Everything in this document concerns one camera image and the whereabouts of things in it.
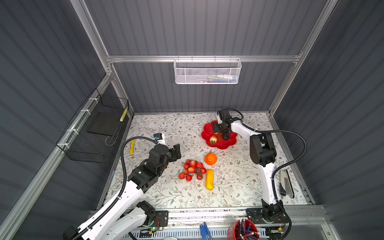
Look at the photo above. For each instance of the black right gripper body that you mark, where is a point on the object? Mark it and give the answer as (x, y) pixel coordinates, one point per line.
(221, 127)

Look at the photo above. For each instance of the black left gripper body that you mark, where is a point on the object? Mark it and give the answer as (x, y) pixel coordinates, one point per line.
(163, 168)

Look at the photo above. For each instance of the red yellow fake peach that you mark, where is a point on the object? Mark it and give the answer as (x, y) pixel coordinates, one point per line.
(213, 140)

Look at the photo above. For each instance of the dark fake avocado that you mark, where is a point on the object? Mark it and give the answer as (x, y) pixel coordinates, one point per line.
(226, 136)

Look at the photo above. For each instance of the red fake lychee bunch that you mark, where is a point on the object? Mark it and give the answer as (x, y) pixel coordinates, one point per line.
(192, 170)

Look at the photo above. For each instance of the orange fake bell pepper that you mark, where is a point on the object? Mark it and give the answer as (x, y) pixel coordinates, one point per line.
(211, 159)

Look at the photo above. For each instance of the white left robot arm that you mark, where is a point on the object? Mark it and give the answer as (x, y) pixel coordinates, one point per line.
(106, 224)

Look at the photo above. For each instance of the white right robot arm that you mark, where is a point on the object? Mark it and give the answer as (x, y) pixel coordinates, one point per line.
(262, 153)

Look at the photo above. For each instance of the red flower-shaped fruit bowl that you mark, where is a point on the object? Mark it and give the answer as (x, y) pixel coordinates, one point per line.
(221, 144)

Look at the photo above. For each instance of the yellow marker on table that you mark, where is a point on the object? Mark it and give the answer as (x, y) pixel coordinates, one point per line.
(132, 147)

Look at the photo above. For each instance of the yellow marker in basket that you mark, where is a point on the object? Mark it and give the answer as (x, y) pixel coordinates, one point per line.
(123, 114)

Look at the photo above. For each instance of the black flat tool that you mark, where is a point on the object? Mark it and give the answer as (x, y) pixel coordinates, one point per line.
(286, 187)

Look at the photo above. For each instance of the red pen cup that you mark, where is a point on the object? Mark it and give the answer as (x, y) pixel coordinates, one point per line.
(243, 229)

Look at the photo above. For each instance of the white wire mesh basket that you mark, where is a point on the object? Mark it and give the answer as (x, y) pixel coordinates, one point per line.
(207, 71)

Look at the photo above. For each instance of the black wire basket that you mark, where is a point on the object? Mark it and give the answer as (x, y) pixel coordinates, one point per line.
(96, 132)

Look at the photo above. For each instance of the blue clamp handle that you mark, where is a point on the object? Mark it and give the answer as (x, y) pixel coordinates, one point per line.
(205, 233)

